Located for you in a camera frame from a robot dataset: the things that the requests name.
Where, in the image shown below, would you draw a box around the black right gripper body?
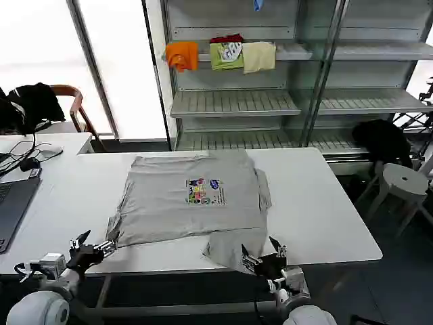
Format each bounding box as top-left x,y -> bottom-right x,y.
252,253 -> 288,279

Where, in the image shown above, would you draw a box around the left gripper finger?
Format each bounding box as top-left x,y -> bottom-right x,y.
93,238 -> 118,259
70,230 -> 91,251

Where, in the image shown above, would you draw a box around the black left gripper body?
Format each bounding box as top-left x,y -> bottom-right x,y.
66,244 -> 104,272

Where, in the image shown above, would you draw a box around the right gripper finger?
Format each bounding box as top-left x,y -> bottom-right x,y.
240,243 -> 262,272
269,236 -> 289,258

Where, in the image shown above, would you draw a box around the grey printed t-shirt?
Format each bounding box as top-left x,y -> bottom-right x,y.
105,149 -> 273,274

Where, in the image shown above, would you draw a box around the grey laptop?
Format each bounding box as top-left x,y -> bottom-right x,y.
0,175 -> 43,255

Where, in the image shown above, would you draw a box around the white computer mouse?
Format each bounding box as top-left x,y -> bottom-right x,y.
39,146 -> 64,158

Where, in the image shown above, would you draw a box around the brown wooden chair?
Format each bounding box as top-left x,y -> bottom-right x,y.
49,84 -> 108,152

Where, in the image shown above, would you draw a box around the white round stool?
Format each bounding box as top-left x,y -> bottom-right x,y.
357,162 -> 430,238

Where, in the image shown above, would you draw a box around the black jacket with white stripe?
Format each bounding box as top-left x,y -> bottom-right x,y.
0,82 -> 66,136

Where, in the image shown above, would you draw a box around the grey metal shelf rack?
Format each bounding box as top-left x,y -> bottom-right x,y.
161,0 -> 433,163

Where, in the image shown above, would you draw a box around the black folding stand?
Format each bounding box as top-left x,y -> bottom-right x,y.
394,77 -> 433,180

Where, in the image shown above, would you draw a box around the black desk cables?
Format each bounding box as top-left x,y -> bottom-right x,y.
0,132 -> 53,177

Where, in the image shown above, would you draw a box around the grey window frame post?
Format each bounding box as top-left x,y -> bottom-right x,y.
66,0 -> 121,142

